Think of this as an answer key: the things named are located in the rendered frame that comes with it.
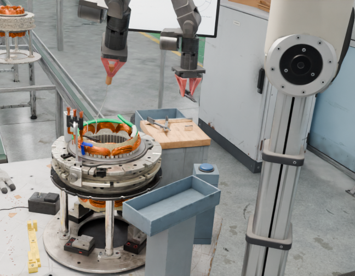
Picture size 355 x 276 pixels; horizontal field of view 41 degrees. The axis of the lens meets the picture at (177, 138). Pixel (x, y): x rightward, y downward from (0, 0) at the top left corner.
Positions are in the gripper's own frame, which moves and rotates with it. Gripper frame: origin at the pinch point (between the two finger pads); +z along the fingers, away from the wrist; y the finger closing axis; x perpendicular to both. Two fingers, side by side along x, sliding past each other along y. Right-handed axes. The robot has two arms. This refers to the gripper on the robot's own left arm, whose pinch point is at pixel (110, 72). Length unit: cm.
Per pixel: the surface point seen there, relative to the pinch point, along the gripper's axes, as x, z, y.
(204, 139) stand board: 34.0, 26.3, -4.7
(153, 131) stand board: 17.6, 29.8, -10.3
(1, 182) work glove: -33, 64, -13
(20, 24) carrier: -50, 103, -185
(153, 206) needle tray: 13.6, 19.7, 29.9
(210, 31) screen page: 51, 35, -92
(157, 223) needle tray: 12.8, 13.2, 40.3
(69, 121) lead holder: -9.8, 9.1, 11.4
